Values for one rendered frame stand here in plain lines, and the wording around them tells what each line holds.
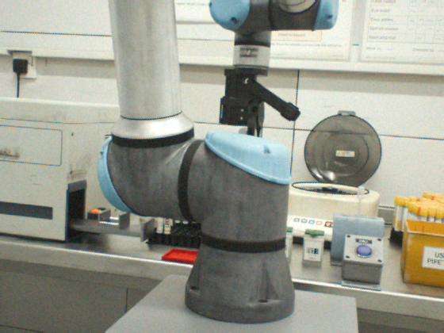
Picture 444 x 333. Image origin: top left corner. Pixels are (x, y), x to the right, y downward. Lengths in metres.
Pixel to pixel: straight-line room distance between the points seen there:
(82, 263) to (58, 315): 0.91
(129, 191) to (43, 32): 1.27
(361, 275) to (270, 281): 0.37
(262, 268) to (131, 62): 0.31
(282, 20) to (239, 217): 0.42
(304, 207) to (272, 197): 0.64
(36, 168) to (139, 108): 0.53
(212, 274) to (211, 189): 0.11
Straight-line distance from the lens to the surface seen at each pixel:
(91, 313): 1.97
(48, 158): 1.18
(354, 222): 1.14
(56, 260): 1.16
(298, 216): 1.33
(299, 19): 0.95
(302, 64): 1.63
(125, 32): 0.70
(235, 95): 1.10
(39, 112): 1.19
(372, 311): 1.07
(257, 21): 0.98
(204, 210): 0.70
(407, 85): 1.67
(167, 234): 1.19
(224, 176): 0.67
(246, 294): 0.68
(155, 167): 0.71
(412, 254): 1.09
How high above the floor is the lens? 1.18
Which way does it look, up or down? 6 degrees down
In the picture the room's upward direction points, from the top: 4 degrees clockwise
